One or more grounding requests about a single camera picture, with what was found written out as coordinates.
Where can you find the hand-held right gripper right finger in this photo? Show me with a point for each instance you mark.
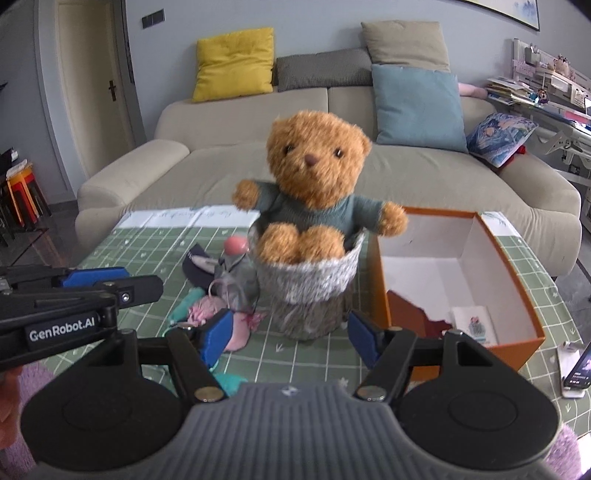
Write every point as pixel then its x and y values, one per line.
pixel 362 341

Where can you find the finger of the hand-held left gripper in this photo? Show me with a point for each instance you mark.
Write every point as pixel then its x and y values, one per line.
pixel 92 277
pixel 138 290

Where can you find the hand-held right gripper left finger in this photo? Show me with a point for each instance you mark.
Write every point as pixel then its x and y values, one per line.
pixel 217 339

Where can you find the navy sock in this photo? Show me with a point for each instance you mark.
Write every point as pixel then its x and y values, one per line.
pixel 191 274

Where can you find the orange cardboard box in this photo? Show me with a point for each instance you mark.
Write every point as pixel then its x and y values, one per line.
pixel 379 277

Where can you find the pink knit pouch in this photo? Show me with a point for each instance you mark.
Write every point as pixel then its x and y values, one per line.
pixel 240 332

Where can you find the green checked tablecloth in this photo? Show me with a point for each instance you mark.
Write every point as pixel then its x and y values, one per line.
pixel 138 249

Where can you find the teal knit sock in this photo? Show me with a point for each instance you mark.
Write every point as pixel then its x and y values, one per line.
pixel 184 304
pixel 231 383

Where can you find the purple fuzzy rug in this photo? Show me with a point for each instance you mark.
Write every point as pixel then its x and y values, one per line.
pixel 32 378

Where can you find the grey fuzzy basket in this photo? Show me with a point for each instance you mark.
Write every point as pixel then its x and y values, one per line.
pixel 300 295

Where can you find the pink ball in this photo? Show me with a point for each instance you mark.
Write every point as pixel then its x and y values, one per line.
pixel 237 244

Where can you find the red orange stool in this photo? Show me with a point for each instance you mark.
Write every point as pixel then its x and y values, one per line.
pixel 25 184

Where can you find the white printed card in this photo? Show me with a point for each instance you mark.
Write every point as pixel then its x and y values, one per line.
pixel 475 323

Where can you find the beige sofa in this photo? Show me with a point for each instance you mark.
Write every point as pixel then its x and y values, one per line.
pixel 207 170

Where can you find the cream door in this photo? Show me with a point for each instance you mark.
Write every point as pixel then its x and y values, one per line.
pixel 87 92

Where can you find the brown teddy bear green sweater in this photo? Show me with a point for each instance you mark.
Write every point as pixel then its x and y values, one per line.
pixel 314 147

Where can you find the smartphone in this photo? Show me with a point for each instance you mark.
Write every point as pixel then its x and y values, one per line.
pixel 579 374

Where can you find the light blue pillow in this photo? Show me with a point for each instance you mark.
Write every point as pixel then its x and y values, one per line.
pixel 415 110

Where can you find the yellow pillow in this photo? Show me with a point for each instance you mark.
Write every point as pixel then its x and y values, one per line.
pixel 231 64

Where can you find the blue patterned book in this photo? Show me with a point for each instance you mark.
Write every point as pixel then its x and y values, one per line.
pixel 501 138

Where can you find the grey checked pillow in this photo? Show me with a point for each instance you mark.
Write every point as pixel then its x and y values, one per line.
pixel 323 69

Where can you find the stack of books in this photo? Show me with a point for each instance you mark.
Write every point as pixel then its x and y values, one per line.
pixel 508 90

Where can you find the white study desk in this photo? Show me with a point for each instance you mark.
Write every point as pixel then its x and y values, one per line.
pixel 558 120

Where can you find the beige pillow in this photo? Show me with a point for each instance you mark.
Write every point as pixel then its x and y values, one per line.
pixel 406 46

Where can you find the black light switch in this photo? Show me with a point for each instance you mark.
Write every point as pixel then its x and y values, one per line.
pixel 152 18

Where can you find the framed wall picture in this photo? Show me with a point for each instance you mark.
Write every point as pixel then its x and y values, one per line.
pixel 512 11

